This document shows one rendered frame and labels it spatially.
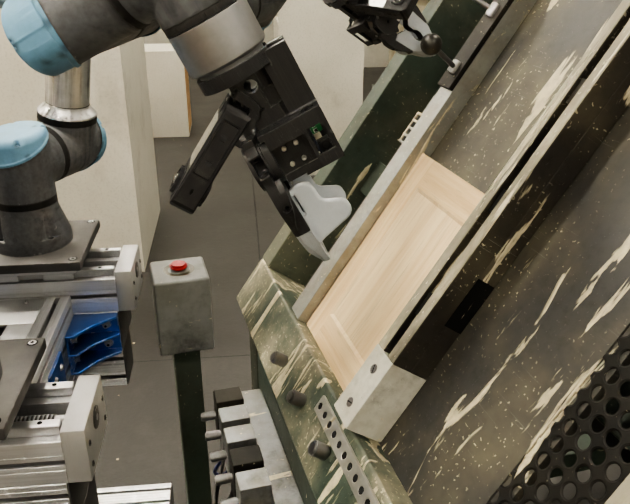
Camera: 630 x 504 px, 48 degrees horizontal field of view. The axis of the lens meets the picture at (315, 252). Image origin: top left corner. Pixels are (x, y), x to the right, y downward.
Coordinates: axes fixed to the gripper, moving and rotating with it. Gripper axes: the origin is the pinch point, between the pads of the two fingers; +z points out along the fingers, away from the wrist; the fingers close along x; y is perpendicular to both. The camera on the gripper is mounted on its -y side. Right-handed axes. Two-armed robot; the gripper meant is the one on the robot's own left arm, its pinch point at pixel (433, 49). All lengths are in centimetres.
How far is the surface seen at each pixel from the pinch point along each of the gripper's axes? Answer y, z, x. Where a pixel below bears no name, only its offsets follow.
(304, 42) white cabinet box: 330, 89, -122
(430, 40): -3.8, -3.2, 1.0
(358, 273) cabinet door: 8.8, 10.2, 40.8
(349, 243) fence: 13.2, 8.1, 35.9
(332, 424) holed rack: -10, 6, 67
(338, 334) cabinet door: 6, 10, 53
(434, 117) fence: 3.4, 8.1, 8.9
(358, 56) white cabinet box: 320, 124, -132
